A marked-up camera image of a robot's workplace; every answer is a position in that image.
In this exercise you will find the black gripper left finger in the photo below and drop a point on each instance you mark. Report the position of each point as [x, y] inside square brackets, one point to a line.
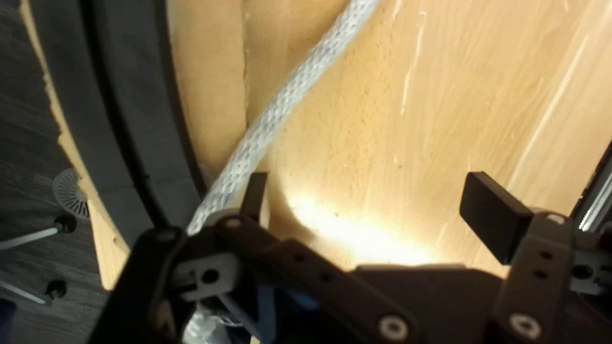
[280, 260]

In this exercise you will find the round perforated floor vent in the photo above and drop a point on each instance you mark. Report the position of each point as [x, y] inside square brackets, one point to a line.
[72, 191]

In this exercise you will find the office chair base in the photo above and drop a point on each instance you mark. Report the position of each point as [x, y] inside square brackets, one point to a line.
[39, 233]

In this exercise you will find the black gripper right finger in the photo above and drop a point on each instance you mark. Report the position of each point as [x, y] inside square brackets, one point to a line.
[498, 216]

